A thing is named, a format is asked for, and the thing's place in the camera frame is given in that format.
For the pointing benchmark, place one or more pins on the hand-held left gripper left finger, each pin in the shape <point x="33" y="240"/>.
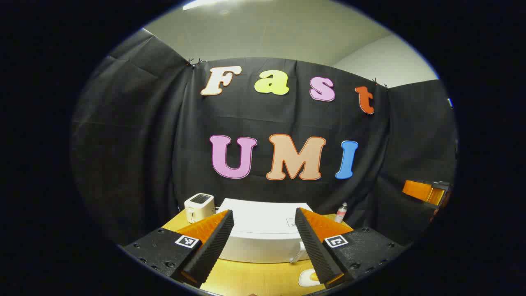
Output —
<point x="213" y="246"/>

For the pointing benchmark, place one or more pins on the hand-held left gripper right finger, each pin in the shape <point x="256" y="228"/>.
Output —
<point x="314" y="250"/>

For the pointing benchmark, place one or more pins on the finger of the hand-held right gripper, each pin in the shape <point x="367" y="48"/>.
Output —
<point x="417" y="190"/>

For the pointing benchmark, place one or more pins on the white microwave oven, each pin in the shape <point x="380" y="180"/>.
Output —
<point x="259" y="222"/>

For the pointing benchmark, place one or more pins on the white square plate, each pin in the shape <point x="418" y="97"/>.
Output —
<point x="304" y="279"/>

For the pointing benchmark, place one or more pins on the white toaster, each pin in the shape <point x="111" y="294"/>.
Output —
<point x="197" y="209"/>

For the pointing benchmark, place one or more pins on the clear bottle with pink label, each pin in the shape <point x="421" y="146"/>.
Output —
<point x="340" y="213"/>

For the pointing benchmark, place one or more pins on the black backdrop cloth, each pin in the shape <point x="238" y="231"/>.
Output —
<point x="164" y="144"/>

